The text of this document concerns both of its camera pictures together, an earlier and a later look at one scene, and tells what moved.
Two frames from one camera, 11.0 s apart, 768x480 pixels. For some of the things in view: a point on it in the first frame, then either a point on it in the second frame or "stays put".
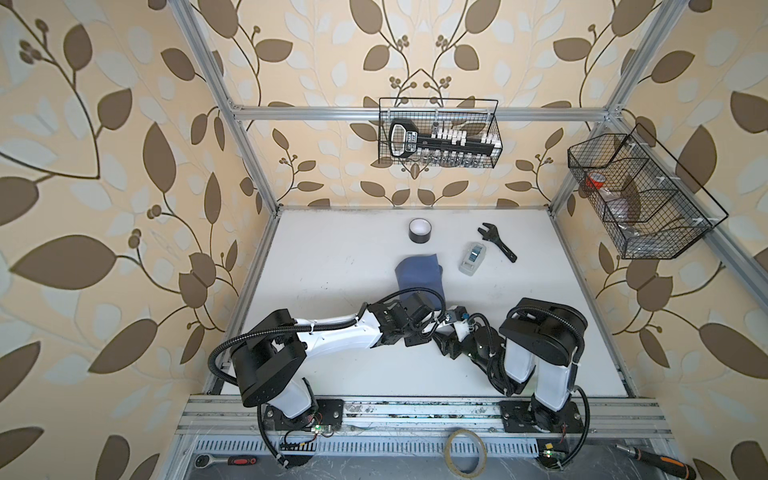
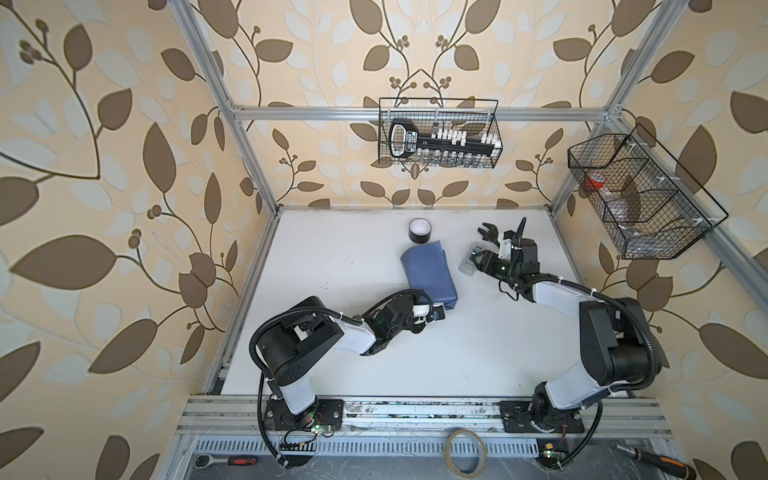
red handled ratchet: (204, 460) stays put
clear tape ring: (483, 454) stays put
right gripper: (447, 342) to (487, 261)
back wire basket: (439, 132) stays put
